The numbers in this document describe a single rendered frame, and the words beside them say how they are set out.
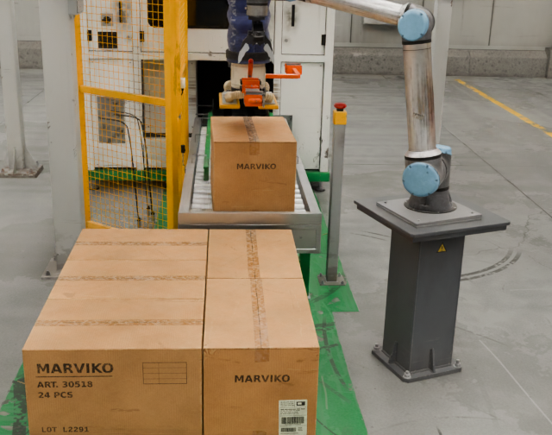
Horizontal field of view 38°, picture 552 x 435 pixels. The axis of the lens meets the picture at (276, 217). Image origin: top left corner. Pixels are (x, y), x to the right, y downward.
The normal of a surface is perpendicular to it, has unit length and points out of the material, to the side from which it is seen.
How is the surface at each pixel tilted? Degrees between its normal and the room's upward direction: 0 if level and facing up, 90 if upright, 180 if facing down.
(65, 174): 90
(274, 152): 90
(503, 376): 0
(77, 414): 90
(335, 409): 0
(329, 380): 0
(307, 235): 90
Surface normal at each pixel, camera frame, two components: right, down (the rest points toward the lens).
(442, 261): 0.40, 0.30
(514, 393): 0.03, -0.95
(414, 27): -0.40, 0.16
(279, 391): 0.06, 0.33
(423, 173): -0.37, 0.37
